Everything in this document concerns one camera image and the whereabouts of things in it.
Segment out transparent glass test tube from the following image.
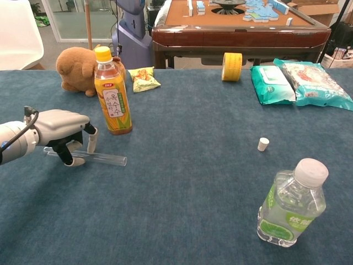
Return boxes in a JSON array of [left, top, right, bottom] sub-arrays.
[[43, 146, 128, 167]]

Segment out yellow-green snack bag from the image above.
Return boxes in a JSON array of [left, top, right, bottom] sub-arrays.
[[127, 66, 162, 93]]

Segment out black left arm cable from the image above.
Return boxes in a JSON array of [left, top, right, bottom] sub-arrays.
[[0, 106, 39, 152]]

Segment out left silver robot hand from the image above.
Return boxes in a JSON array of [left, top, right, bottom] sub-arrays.
[[34, 109, 99, 167]]

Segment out blue table cloth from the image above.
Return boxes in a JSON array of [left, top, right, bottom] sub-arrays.
[[0, 68, 353, 265]]

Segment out white plastic chair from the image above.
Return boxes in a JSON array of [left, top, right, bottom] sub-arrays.
[[0, 0, 45, 71]]

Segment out green wet wipes pack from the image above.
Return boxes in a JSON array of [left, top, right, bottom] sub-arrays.
[[249, 65, 297, 106]]

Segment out blue mahjong tile pile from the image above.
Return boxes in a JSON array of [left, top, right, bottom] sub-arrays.
[[242, 0, 290, 22]]

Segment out white printed boxes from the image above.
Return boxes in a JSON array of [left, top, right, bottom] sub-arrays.
[[321, 46, 353, 69]]

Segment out brown capybara plush toy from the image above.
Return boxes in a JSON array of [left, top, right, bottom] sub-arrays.
[[55, 45, 127, 97]]

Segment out yellow corn tea bottle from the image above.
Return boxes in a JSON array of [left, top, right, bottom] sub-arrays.
[[93, 46, 133, 136]]

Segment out teal noodle food pack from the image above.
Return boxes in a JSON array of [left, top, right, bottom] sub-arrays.
[[272, 58, 353, 112]]

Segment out brown mahjong table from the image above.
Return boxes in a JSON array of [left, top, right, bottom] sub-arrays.
[[151, 0, 332, 69]]

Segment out clear green-label water bottle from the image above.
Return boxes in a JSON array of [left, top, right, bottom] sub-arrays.
[[256, 157, 330, 248]]

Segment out black mahjong table hub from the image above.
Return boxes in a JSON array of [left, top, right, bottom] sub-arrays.
[[211, 0, 247, 14]]

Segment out black tripod stand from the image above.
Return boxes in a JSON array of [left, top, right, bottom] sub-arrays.
[[318, 0, 350, 64]]

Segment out wooden pole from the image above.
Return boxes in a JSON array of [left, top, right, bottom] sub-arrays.
[[84, 0, 93, 51]]

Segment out potted green plant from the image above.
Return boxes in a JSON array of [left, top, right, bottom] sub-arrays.
[[29, 2, 42, 17]]

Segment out yellow tape roll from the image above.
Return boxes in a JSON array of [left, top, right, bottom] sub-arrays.
[[221, 52, 243, 82]]

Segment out blue-grey machine base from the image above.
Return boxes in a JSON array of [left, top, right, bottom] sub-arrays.
[[111, 0, 154, 70]]

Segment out white rubber stopper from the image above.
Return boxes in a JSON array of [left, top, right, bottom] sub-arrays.
[[257, 137, 270, 152]]

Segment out cardboard box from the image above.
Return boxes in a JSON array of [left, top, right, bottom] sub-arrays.
[[286, 0, 340, 27]]

